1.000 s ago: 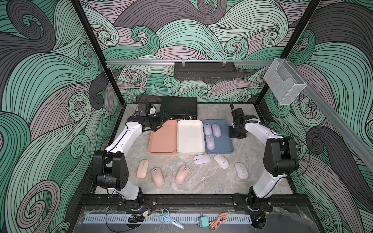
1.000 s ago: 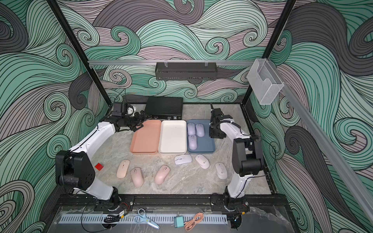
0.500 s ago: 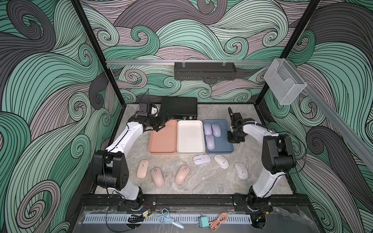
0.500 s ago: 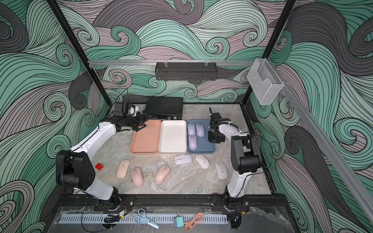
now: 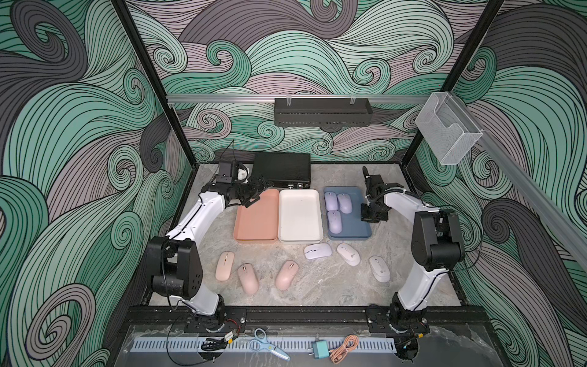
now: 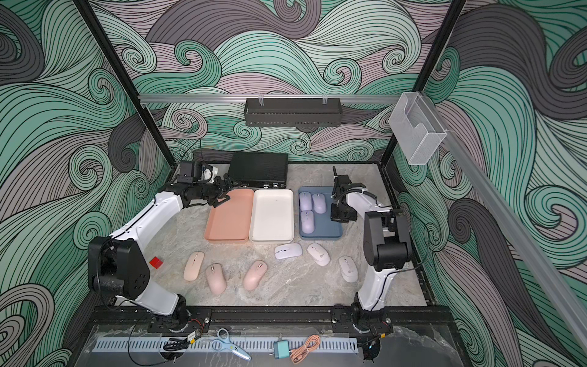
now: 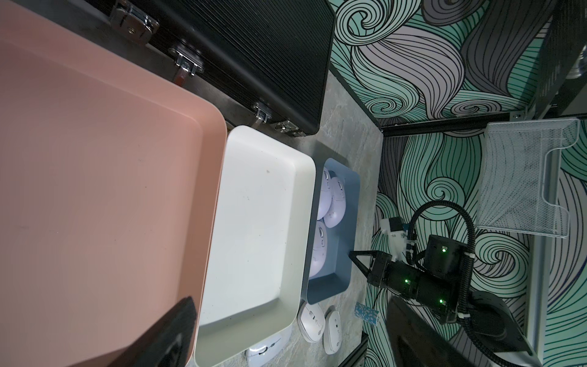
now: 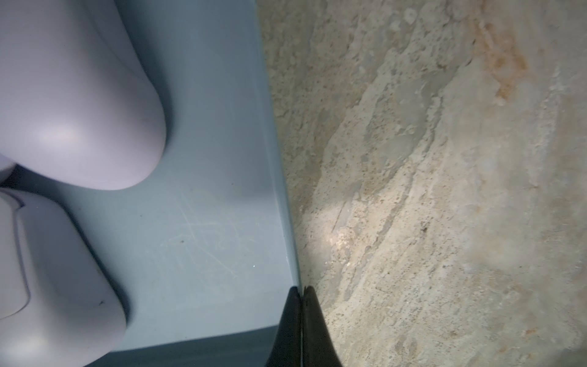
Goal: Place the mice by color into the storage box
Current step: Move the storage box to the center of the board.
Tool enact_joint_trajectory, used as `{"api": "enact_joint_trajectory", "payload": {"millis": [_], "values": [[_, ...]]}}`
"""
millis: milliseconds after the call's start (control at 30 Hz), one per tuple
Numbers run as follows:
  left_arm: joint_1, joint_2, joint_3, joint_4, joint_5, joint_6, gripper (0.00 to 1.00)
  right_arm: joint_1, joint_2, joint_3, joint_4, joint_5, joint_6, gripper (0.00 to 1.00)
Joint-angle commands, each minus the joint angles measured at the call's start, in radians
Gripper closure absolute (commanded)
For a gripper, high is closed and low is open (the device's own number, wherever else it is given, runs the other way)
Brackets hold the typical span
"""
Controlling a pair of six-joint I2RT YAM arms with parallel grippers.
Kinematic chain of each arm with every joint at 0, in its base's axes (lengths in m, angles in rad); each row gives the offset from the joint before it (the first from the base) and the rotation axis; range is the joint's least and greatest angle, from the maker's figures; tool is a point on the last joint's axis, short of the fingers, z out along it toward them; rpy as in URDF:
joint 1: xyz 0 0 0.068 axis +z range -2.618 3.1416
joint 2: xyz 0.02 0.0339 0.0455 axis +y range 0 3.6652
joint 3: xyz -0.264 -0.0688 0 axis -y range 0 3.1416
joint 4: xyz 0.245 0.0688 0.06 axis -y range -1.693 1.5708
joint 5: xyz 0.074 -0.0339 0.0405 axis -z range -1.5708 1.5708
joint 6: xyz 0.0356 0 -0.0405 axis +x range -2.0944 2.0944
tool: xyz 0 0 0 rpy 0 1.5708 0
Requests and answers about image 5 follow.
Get purple mouse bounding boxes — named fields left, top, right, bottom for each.
left=337, top=193, right=353, bottom=214
left=327, top=210, right=342, bottom=234
left=323, top=191, right=339, bottom=212

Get white mouse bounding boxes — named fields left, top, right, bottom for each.
left=368, top=255, right=391, bottom=283
left=304, top=243, right=333, bottom=260
left=336, top=243, right=361, bottom=267

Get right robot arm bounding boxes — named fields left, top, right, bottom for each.
left=361, top=167, right=465, bottom=330

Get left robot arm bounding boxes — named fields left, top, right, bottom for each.
left=145, top=177, right=273, bottom=330

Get blue storage tray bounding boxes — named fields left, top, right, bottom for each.
left=323, top=186, right=371, bottom=241

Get pink storage tray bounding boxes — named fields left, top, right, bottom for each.
left=233, top=189, right=279, bottom=243

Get white storage tray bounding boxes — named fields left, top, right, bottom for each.
left=278, top=189, right=323, bottom=245

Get black case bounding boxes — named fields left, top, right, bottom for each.
left=252, top=152, right=311, bottom=189

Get flat white mouse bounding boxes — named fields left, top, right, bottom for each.
left=304, top=243, right=333, bottom=260

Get flat pink mouse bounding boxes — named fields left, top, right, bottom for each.
left=215, top=251, right=235, bottom=281

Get pink mouse right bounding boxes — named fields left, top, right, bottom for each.
left=275, top=260, right=300, bottom=291

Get pink mouse middle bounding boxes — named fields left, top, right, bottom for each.
left=237, top=263, right=259, bottom=295

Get teal plug adapter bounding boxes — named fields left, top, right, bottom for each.
left=310, top=339, right=330, bottom=359

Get blue scissors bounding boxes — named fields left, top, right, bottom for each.
left=248, top=328, right=290, bottom=361

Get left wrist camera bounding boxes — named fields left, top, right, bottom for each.
left=216, top=161, right=249, bottom=184

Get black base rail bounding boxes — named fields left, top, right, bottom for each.
left=123, top=305, right=489, bottom=333

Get clear wall holder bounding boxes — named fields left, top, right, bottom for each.
left=415, top=92, right=483, bottom=166

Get black wall shelf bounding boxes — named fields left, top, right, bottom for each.
left=274, top=97, right=373, bottom=128

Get orange coiled cable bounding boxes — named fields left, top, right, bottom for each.
left=329, top=334, right=360, bottom=365

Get black cable bundle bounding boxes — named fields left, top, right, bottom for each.
left=200, top=335, right=231, bottom=353

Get perforated cable duct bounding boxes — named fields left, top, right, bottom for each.
left=129, top=336, right=398, bottom=355

